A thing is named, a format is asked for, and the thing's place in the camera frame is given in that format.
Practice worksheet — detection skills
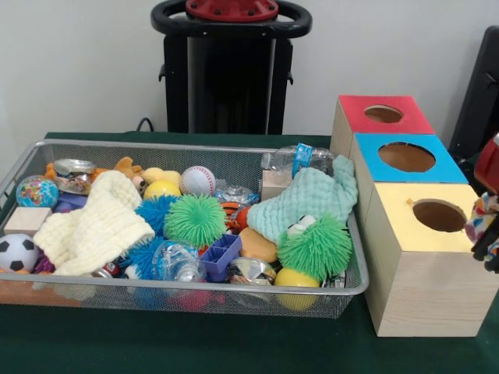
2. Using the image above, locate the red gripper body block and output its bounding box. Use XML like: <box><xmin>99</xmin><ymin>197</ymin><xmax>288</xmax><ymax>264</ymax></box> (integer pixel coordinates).
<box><xmin>474</xmin><ymin>132</ymin><xmax>499</xmax><ymax>196</ymax></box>

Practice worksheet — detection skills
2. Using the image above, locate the colourful patterned knotted toy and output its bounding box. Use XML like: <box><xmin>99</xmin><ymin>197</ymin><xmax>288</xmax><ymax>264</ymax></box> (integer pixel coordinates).
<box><xmin>465</xmin><ymin>192</ymin><xmax>499</xmax><ymax>244</ymax></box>

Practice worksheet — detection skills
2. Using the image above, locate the green furry monster toy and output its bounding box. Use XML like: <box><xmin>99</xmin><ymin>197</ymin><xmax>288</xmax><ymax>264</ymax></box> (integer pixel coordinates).
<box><xmin>278</xmin><ymin>214</ymin><xmax>353</xmax><ymax>281</ymax></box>

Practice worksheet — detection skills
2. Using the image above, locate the mint green muslin cloth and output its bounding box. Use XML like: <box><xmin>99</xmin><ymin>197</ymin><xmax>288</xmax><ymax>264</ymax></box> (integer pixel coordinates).
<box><xmin>248</xmin><ymin>154</ymin><xmax>358</xmax><ymax>246</ymax></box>

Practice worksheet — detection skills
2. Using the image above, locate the cream muslin cloth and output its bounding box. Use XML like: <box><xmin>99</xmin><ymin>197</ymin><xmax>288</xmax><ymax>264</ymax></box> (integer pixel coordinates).
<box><xmin>34</xmin><ymin>171</ymin><xmax>157</xmax><ymax>277</ymax></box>

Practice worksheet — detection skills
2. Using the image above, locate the wooden box with three holes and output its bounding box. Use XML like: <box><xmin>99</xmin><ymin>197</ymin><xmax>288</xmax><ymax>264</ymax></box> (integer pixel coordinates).
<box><xmin>330</xmin><ymin>95</ymin><xmax>499</xmax><ymax>337</ymax></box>

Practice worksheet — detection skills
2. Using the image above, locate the clear mesh bin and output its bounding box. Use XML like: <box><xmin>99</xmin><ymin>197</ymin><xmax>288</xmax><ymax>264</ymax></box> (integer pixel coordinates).
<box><xmin>0</xmin><ymin>140</ymin><xmax>369</xmax><ymax>320</ymax></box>

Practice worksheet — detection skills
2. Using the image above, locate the black upright panel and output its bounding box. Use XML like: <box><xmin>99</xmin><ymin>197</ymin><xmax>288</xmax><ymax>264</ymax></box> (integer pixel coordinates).
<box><xmin>448</xmin><ymin>26</ymin><xmax>499</xmax><ymax>180</ymax></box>

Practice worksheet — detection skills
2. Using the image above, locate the dark green table cloth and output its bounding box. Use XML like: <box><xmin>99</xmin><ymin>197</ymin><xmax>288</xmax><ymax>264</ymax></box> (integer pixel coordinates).
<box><xmin>0</xmin><ymin>131</ymin><xmax>499</xmax><ymax>374</ymax></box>

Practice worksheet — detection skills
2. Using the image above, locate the green spiky rubber ball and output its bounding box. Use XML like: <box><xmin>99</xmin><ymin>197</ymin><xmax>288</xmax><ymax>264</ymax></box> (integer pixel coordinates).
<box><xmin>164</xmin><ymin>195</ymin><xmax>228</xmax><ymax>250</ymax></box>

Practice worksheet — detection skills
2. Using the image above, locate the plain yellow ball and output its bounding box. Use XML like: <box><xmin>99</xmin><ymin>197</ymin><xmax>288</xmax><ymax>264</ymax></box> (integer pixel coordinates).
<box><xmin>143</xmin><ymin>179</ymin><xmax>182</xmax><ymax>200</ymax></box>

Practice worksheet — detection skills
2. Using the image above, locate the blue spiky rubber ball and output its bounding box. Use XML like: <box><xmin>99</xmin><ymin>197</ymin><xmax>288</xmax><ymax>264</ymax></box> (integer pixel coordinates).
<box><xmin>136</xmin><ymin>195</ymin><xmax>180</xmax><ymax>235</ymax></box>

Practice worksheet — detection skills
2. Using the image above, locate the yellow plush animal toy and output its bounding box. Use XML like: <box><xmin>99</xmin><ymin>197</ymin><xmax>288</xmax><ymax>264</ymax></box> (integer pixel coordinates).
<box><xmin>113</xmin><ymin>156</ymin><xmax>149</xmax><ymax>196</ymax></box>

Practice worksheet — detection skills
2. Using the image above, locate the small globe print ball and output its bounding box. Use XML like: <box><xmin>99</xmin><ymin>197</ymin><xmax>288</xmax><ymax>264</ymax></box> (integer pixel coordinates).
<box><xmin>16</xmin><ymin>176</ymin><xmax>60</xmax><ymax>209</ymax></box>

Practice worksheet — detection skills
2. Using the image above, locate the small black white soccer ball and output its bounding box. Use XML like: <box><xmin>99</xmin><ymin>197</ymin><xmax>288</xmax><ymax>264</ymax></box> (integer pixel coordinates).
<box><xmin>0</xmin><ymin>233</ymin><xmax>41</xmax><ymax>273</ymax></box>

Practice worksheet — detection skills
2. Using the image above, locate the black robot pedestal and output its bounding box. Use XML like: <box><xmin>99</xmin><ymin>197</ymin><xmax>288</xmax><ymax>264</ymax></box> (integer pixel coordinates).
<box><xmin>150</xmin><ymin>0</ymin><xmax>313</xmax><ymax>135</ymax></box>

